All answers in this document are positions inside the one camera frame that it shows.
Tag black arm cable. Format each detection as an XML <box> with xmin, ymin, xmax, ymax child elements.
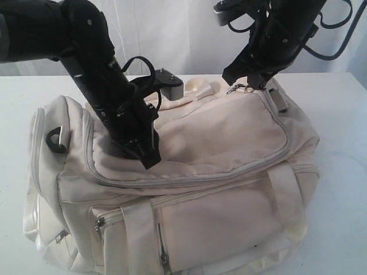
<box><xmin>229</xmin><ymin>0</ymin><xmax>362</xmax><ymax>61</ymax></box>
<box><xmin>116</xmin><ymin>56</ymin><xmax>161</xmax><ymax>115</ymax></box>

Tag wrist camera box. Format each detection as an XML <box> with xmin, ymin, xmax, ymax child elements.
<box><xmin>213</xmin><ymin>0</ymin><xmax>261</xmax><ymax>26</ymax></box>
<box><xmin>134</xmin><ymin>67</ymin><xmax>184</xmax><ymax>101</ymax></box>

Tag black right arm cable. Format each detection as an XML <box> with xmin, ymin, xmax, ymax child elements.
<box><xmin>229</xmin><ymin>0</ymin><xmax>362</xmax><ymax>61</ymax></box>

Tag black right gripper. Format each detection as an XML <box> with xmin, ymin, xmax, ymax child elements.
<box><xmin>222</xmin><ymin>5</ymin><xmax>318</xmax><ymax>89</ymax></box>

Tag white backdrop curtain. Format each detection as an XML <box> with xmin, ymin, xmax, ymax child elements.
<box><xmin>1</xmin><ymin>0</ymin><xmax>366</xmax><ymax>79</ymax></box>

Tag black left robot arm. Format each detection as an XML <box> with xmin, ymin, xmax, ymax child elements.
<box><xmin>1</xmin><ymin>1</ymin><xmax>161</xmax><ymax>168</ymax></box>

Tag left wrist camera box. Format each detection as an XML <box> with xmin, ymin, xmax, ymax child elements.
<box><xmin>134</xmin><ymin>67</ymin><xmax>184</xmax><ymax>101</ymax></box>

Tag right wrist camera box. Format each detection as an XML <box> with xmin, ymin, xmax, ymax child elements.
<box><xmin>213</xmin><ymin>0</ymin><xmax>261</xmax><ymax>26</ymax></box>

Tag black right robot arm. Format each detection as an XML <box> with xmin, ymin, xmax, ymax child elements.
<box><xmin>222</xmin><ymin>1</ymin><xmax>325</xmax><ymax>89</ymax></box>

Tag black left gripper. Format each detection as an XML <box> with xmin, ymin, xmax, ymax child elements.
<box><xmin>83</xmin><ymin>77</ymin><xmax>162</xmax><ymax>170</ymax></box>

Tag cream white duffel bag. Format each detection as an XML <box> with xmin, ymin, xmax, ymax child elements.
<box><xmin>23</xmin><ymin>78</ymin><xmax>319</xmax><ymax>274</ymax></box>

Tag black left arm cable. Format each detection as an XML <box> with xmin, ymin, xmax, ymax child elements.
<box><xmin>116</xmin><ymin>56</ymin><xmax>161</xmax><ymax>115</ymax></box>

